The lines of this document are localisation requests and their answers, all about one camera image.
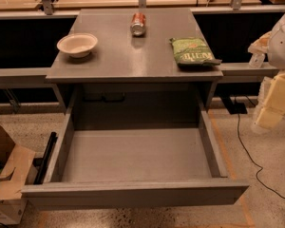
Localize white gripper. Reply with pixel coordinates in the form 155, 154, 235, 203
255, 71, 285, 130

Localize green jalapeno chip bag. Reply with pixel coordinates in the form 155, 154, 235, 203
170, 37, 221, 67

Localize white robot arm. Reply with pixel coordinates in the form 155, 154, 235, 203
248, 13, 285, 133

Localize open grey top drawer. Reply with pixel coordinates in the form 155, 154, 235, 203
21, 85, 250, 211

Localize clear hand sanitizer bottle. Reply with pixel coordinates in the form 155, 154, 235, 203
249, 53, 265, 68

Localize black table foot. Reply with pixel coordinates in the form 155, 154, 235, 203
219, 95, 247, 115

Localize orange soda can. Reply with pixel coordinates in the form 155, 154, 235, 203
130, 12, 145, 36

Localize white paper bowl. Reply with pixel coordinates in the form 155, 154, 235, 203
57, 33, 98, 58

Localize brown cardboard box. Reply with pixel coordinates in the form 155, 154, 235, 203
0, 126, 36, 226

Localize black floor cable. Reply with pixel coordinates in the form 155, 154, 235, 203
233, 95, 285, 203

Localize black drawer slide rail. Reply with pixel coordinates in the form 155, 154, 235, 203
33, 132, 57, 184

